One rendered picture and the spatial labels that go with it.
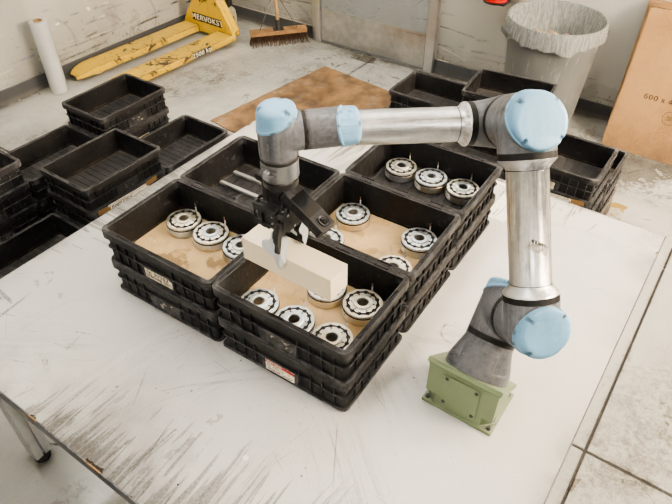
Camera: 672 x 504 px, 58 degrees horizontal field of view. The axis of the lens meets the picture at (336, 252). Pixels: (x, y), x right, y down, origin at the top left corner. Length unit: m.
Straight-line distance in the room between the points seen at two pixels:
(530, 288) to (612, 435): 1.32
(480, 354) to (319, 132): 0.63
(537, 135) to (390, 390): 0.73
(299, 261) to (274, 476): 0.49
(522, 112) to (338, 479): 0.87
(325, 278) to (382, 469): 0.47
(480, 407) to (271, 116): 0.81
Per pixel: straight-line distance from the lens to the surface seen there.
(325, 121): 1.14
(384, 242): 1.77
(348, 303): 1.55
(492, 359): 1.43
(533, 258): 1.28
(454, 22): 4.58
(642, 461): 2.52
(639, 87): 4.06
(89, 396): 1.68
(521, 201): 1.26
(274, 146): 1.14
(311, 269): 1.27
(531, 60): 3.77
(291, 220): 1.25
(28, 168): 3.23
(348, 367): 1.40
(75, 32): 5.00
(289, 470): 1.46
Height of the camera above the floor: 1.97
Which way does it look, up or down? 41 degrees down
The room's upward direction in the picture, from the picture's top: straight up
